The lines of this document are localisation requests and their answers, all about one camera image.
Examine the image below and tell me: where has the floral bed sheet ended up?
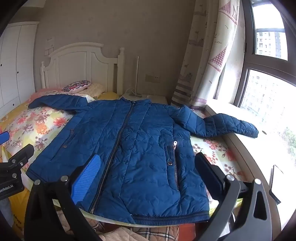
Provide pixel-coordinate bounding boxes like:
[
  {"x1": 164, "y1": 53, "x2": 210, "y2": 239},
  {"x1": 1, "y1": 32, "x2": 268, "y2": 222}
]
[{"x1": 0, "y1": 93, "x2": 245, "y2": 230}]

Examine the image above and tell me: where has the pink bed cover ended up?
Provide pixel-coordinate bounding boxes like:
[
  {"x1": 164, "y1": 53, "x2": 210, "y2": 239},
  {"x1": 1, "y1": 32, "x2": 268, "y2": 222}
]
[{"x1": 30, "y1": 88, "x2": 64, "y2": 100}]

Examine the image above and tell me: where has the plaid cloth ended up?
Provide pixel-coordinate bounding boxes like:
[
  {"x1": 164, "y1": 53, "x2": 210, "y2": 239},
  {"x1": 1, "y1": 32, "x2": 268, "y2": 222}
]
[{"x1": 129, "y1": 226, "x2": 179, "y2": 241}]

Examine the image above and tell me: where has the purple patterned pillow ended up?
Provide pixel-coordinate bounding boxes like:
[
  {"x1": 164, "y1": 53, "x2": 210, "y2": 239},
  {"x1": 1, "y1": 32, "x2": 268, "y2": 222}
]
[{"x1": 62, "y1": 80, "x2": 91, "y2": 93}]

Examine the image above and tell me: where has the beige pillow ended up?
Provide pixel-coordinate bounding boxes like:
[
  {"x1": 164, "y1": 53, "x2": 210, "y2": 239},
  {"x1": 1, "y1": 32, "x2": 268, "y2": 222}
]
[{"x1": 80, "y1": 83, "x2": 105, "y2": 98}]

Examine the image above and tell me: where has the white bedside table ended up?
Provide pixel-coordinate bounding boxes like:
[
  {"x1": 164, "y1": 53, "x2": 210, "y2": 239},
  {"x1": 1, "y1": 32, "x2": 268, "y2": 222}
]
[{"x1": 120, "y1": 93, "x2": 168, "y2": 106}]

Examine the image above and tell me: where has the blue quilted jacket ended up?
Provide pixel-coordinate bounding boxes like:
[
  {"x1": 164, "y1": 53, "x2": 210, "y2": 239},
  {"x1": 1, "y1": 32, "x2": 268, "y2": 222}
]
[{"x1": 26, "y1": 96, "x2": 259, "y2": 226}]

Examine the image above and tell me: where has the white window sill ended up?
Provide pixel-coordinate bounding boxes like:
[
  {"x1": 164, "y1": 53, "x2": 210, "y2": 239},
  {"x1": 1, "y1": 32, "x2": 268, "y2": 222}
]
[{"x1": 205, "y1": 103, "x2": 296, "y2": 234}]

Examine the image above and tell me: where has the beige quilted cloth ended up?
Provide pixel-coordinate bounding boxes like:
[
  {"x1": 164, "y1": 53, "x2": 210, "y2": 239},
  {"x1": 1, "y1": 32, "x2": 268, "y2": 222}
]
[{"x1": 99, "y1": 228, "x2": 148, "y2": 241}]

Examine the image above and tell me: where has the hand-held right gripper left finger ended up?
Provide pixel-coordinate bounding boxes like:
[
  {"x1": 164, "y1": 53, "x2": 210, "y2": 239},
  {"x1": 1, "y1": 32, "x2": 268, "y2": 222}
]
[{"x1": 24, "y1": 154, "x2": 102, "y2": 241}]

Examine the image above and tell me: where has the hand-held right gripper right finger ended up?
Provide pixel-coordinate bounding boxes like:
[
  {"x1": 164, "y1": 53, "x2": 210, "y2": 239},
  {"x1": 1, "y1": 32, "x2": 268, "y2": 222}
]
[{"x1": 195, "y1": 152, "x2": 273, "y2": 241}]

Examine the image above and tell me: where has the printed curtain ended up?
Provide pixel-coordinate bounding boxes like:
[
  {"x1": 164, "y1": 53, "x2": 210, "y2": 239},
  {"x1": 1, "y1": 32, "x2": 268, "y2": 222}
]
[{"x1": 171, "y1": 0, "x2": 240, "y2": 109}]

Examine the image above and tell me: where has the white wooden headboard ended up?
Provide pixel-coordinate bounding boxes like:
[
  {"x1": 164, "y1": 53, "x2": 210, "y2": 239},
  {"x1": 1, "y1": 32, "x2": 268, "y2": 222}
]
[{"x1": 40, "y1": 42, "x2": 125, "y2": 95}]

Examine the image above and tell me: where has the dark framed window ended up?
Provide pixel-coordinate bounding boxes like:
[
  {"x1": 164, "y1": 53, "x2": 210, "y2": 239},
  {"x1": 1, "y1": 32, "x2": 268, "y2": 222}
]
[{"x1": 214, "y1": 0, "x2": 296, "y2": 153}]

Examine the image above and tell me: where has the white wardrobe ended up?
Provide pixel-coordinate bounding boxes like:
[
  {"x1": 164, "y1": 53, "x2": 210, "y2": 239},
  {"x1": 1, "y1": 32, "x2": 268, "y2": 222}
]
[{"x1": 0, "y1": 22, "x2": 40, "y2": 116}]

